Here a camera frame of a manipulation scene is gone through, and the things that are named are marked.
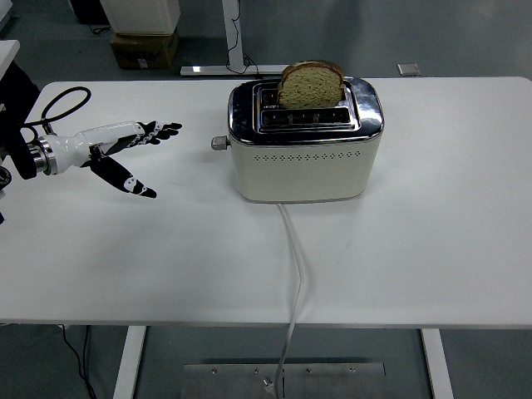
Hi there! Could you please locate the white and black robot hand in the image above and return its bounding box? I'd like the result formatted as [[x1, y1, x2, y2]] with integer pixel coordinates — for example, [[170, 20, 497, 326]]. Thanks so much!
[[50, 120, 183, 200]]

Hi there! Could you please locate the cream toaster with chrome top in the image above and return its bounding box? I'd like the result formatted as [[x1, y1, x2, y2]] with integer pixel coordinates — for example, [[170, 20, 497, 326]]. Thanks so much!
[[210, 76, 386, 204]]

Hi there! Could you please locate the black chair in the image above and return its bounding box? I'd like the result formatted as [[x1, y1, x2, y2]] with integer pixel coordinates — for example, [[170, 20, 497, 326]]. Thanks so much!
[[0, 62, 42, 128]]

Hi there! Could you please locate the white side table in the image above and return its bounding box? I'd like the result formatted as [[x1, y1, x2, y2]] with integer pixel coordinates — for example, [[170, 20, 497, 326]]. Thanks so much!
[[0, 39, 21, 80]]

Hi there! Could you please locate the brown cardboard box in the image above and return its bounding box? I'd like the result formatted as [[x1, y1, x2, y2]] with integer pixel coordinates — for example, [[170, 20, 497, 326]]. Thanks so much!
[[110, 27, 180, 70]]

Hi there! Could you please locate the black case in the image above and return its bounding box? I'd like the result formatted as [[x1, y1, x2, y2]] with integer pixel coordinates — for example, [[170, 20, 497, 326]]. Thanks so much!
[[69, 0, 111, 25]]

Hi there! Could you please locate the white box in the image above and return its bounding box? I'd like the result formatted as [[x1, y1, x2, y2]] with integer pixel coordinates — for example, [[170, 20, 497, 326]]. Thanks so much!
[[99, 0, 181, 36]]

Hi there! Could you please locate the white desk leg with foot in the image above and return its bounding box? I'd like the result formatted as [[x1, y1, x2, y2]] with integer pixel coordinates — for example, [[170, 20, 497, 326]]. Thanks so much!
[[180, 0, 296, 78]]

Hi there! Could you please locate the white table leg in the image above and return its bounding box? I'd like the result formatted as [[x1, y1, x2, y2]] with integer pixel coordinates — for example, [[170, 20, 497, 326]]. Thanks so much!
[[420, 328, 455, 399], [112, 326, 147, 399]]

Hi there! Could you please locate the brown bread slice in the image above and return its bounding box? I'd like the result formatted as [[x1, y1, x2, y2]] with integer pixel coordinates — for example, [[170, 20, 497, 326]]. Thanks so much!
[[277, 60, 346, 111]]

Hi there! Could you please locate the grey metal plate with screws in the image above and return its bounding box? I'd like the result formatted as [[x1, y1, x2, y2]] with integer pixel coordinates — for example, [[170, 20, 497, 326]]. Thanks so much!
[[182, 362, 387, 399]]

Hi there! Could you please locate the black cable on desk leg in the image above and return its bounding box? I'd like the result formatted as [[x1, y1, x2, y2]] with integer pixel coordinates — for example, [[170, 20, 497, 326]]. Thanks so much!
[[226, 0, 264, 79]]

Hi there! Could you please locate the black cable under table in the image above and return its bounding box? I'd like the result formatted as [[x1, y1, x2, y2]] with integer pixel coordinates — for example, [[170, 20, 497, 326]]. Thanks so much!
[[57, 324, 99, 399], [81, 326, 91, 380]]

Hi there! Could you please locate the white power cable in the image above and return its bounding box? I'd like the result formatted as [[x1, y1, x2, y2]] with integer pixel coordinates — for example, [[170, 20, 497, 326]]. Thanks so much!
[[276, 202, 309, 394]]

